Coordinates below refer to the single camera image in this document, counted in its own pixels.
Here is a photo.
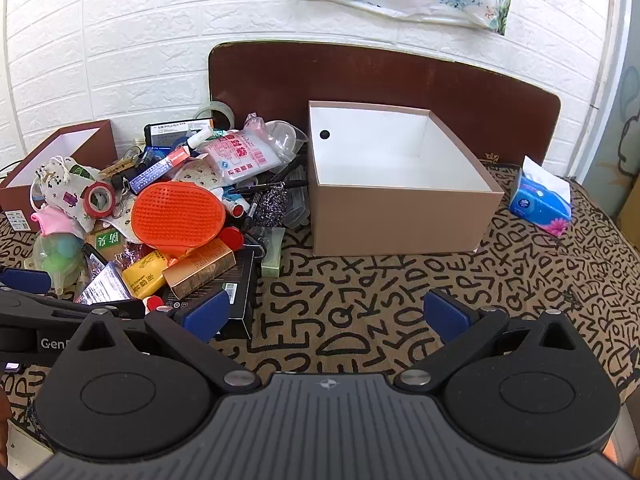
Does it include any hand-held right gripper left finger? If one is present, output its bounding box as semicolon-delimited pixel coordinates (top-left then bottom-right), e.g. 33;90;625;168
72;289;262;396

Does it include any red round cap bottle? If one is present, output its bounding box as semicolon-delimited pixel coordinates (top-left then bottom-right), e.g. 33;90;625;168
218;226;246;251

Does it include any black box with barcode sticker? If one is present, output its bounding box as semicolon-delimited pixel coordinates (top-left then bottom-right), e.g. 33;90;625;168
165;247;256;340

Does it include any red tape roll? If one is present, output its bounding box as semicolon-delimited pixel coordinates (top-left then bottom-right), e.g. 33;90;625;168
82;181;118;220

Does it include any pink white zip bag packet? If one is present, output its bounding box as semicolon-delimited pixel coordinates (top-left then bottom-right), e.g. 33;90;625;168
195;130;283;186

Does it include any clear container with green balls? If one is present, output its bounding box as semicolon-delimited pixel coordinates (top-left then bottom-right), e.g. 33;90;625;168
25;232;88;296

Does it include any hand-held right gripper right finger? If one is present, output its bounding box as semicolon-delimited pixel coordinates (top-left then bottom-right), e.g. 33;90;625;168
394;288;592;392

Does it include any brown wooden headboard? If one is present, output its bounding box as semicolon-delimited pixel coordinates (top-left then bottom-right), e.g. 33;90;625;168
208;41;562;177

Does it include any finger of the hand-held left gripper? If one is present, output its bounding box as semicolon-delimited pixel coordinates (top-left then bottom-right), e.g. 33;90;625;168
0;266;52;293
0;290;149;329

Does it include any white lip balm tube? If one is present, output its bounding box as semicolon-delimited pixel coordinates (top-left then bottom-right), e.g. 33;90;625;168
222;195;251;218

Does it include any floral fabric insole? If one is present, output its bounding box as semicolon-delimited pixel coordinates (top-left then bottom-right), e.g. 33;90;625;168
170;157;226;191

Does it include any gold box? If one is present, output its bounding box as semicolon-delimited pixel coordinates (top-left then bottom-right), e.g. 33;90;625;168
162;238;237;300

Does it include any pale green box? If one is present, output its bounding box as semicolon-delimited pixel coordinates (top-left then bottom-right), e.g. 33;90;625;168
260;227;287;278

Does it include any silver foil packet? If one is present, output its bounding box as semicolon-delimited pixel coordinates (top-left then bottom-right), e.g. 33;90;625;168
75;260;133;306

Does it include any letter-patterned blanket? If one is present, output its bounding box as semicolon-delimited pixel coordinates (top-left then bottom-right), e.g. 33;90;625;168
0;160;640;461

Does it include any blue white tube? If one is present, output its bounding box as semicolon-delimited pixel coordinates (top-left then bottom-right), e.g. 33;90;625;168
129;149;190;192

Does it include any cartoon printed panel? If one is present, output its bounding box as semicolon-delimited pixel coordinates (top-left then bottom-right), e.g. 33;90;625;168
585;35;640;181

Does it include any glittery dark pouch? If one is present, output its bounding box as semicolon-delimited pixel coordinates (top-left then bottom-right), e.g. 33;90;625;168
257;180;291;228

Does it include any yellow tube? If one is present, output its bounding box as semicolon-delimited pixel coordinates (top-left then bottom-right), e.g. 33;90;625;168
121;250;173;297

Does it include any black case with white label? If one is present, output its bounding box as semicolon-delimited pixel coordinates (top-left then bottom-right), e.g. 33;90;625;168
144;119;216;151

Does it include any black key fob with keyring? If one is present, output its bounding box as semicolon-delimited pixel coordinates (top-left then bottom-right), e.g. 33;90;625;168
112;170;146;196

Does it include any brown clip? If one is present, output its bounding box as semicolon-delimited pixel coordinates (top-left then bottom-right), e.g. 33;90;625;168
100;155;138;178

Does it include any large brown cardboard box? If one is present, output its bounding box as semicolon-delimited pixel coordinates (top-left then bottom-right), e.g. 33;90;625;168
307;100;506;257

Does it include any small brown box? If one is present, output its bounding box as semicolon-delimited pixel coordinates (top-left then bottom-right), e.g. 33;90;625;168
0;119;118;218

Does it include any cork coaster pack green label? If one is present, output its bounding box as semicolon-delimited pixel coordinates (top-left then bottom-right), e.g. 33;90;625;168
84;230;131;261

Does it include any printed drawstring bag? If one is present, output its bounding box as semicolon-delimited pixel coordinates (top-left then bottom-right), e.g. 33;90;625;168
32;156;108;231

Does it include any black pen with grey label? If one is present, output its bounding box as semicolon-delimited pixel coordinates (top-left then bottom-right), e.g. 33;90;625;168
244;187;267;233

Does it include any clear plastic cup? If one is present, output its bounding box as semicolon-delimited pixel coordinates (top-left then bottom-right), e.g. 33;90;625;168
265;121;308;161

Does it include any blue tissue pack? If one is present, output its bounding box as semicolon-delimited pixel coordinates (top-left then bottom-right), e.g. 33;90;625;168
509;156;572;238

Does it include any orange rubber bath brush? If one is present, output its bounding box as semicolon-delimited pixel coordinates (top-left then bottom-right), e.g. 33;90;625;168
131;181;227;250

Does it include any clear tape roll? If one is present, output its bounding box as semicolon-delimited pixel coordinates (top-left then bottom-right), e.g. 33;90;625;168
194;101;236;133

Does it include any white spray bottle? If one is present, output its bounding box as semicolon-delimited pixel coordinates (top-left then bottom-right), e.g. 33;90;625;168
186;127;213;150

